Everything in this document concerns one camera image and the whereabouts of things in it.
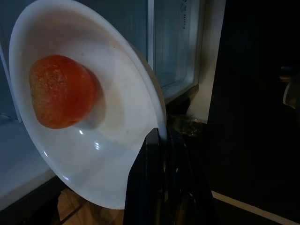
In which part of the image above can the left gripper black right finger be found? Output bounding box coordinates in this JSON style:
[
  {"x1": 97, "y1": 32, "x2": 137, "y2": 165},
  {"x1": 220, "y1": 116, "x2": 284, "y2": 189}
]
[{"x1": 164, "y1": 128, "x2": 222, "y2": 225}]

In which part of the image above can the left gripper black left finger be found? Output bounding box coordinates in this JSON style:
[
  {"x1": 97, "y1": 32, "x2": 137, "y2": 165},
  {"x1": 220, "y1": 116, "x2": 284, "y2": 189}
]
[{"x1": 123, "y1": 127, "x2": 166, "y2": 225}]

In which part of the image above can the white round bowl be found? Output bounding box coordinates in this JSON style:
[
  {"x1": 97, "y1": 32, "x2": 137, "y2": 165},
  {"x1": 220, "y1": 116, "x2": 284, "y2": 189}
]
[{"x1": 8, "y1": 0, "x2": 167, "y2": 210}]

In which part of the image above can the silver fridge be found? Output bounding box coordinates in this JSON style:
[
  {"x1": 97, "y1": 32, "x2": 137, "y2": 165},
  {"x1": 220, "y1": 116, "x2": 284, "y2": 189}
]
[{"x1": 0, "y1": 0, "x2": 227, "y2": 213}]

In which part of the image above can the clear fridge drawer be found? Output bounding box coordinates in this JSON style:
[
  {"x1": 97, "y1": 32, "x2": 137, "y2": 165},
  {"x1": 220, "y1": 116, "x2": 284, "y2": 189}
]
[{"x1": 150, "y1": 0, "x2": 202, "y2": 91}]

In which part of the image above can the black carpet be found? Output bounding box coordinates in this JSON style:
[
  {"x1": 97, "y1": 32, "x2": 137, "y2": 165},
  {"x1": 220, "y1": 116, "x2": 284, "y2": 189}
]
[{"x1": 206, "y1": 105, "x2": 300, "y2": 225}]

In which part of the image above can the white tape strip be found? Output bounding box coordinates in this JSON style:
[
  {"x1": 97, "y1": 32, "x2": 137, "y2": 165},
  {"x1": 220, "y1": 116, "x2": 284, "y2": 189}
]
[{"x1": 210, "y1": 190, "x2": 300, "y2": 225}]

